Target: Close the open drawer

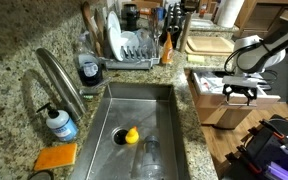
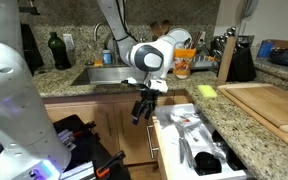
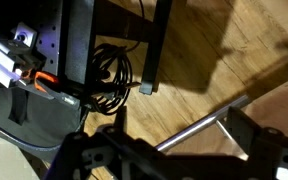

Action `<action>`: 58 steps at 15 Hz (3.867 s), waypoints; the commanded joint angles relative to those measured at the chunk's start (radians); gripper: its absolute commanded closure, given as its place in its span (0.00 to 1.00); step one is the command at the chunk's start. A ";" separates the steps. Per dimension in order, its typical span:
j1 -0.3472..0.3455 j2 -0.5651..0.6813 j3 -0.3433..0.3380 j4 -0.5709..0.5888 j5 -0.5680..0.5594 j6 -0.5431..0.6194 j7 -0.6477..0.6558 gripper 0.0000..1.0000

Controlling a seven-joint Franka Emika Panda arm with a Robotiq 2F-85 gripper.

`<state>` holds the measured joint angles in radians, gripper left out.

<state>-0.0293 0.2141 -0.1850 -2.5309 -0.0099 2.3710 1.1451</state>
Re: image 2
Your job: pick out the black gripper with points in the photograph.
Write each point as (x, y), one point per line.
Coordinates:
(149, 96)

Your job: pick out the light wooden kitchen drawer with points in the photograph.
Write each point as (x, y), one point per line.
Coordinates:
(170, 156)

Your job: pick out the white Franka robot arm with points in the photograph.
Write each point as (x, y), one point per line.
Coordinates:
(17, 116)

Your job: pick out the white drawer organizer tray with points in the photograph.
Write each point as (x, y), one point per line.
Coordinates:
(184, 146)

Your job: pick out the wooden cabinet door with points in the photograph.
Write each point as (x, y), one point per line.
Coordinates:
(130, 140)
(90, 123)

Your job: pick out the clear plastic utensil packet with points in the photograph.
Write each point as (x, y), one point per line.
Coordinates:
(185, 121)

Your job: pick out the stainless steel sink basin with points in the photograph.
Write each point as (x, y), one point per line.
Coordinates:
(110, 75)

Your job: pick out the orange black bar clamp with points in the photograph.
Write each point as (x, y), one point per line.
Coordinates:
(110, 165)
(84, 128)

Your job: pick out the orange cleaner spray bottle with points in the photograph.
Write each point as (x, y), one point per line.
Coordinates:
(183, 63)

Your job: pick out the blue label soap pump bottle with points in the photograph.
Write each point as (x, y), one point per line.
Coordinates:
(107, 56)

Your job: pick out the orange flat sponge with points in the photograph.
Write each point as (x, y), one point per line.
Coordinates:
(98, 63)

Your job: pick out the pale yellow sponge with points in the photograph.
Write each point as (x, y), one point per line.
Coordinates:
(206, 90)

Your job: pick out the black robot cart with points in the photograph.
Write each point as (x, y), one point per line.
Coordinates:
(84, 146)

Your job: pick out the grey dish drying rack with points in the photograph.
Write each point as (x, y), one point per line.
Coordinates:
(202, 60)

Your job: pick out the black round measuring scoop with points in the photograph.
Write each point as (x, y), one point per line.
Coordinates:
(207, 163)

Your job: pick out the wooden cooking spoon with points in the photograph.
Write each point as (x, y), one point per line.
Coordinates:
(155, 29)
(165, 26)

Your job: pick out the large white plate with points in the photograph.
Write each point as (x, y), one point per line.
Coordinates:
(180, 36)

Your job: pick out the curved steel kitchen faucet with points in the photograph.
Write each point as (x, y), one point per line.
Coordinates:
(100, 33)

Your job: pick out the upright wooden board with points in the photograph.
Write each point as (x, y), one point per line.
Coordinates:
(226, 60)

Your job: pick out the dark green glass bottle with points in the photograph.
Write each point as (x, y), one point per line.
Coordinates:
(59, 50)

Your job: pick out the black knife block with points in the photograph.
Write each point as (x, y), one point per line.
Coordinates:
(242, 63)

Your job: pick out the large wooden cutting board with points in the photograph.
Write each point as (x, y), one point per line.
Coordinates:
(267, 106)

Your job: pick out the black countertop appliance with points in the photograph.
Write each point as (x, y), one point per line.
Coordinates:
(30, 50)

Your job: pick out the blue packet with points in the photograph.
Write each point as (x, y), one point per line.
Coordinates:
(265, 49)

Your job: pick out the dark blue bowl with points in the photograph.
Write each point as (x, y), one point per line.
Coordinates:
(287, 56)

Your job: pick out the white wall power outlet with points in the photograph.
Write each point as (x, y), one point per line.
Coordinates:
(68, 41)

